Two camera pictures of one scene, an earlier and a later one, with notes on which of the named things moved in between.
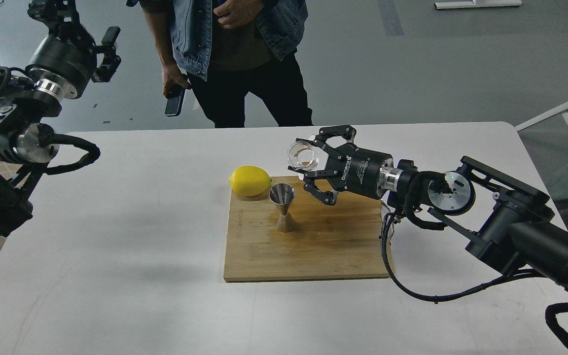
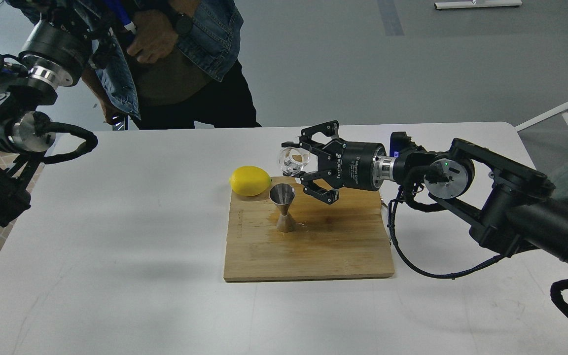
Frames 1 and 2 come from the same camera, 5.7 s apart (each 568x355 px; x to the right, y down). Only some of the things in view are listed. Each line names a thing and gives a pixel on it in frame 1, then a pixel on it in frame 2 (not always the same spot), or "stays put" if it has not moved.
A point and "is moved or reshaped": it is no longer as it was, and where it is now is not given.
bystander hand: [172, 74] → [110, 110]
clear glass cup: [301, 155] is moved or reshaped
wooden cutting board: [342, 241] stays put
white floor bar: [452, 5] stays put
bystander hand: [235, 14] → [154, 35]
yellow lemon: [249, 181] stays put
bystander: [225, 49] → [161, 64]
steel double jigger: [283, 194] stays put
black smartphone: [173, 105] → [123, 125]
